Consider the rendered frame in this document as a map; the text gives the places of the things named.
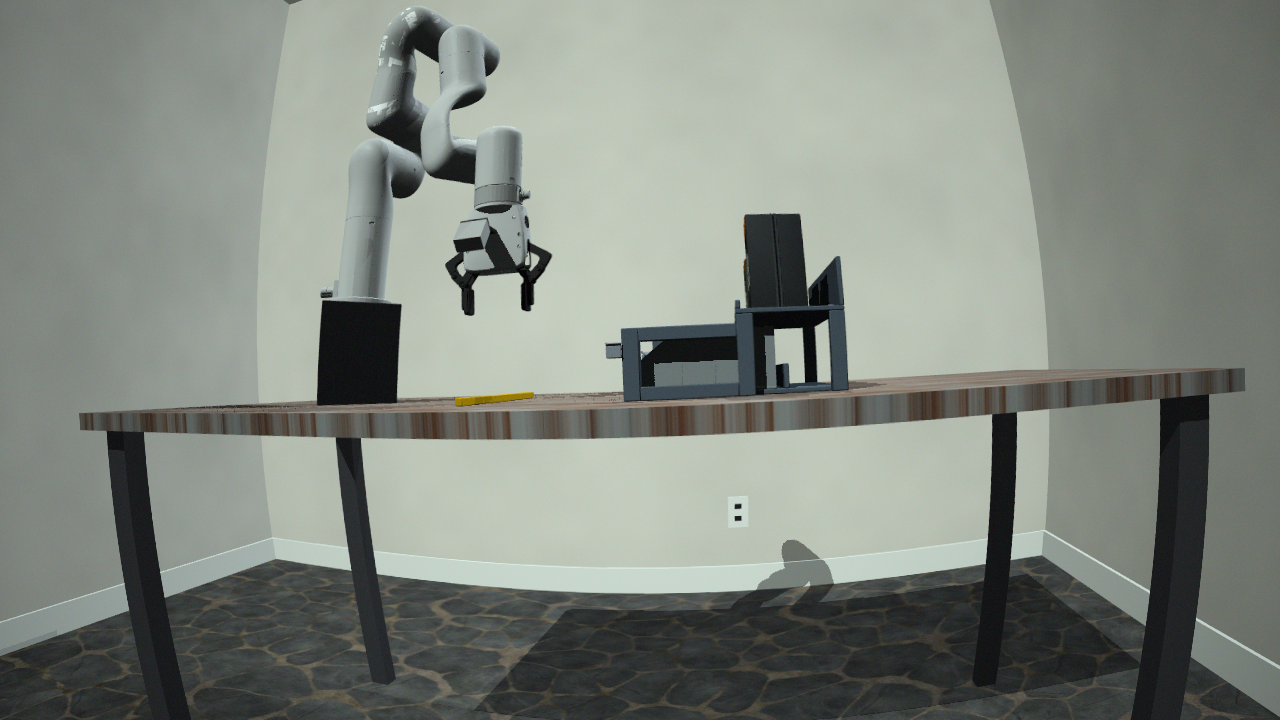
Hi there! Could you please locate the grey metal bin rack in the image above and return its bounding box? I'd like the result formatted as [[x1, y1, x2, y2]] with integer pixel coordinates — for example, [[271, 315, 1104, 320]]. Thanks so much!
[[605, 256, 849, 402]]

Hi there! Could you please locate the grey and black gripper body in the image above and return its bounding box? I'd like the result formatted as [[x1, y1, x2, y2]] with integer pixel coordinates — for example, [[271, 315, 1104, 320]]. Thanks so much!
[[465, 201, 531, 275]]

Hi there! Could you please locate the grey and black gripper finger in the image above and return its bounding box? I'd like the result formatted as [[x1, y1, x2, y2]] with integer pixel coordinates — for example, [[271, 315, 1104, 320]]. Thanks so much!
[[516, 241, 552, 313], [445, 252, 480, 316]]

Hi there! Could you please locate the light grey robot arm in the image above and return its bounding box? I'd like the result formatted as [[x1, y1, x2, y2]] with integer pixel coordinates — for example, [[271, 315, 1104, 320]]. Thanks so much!
[[320, 6, 531, 304]]

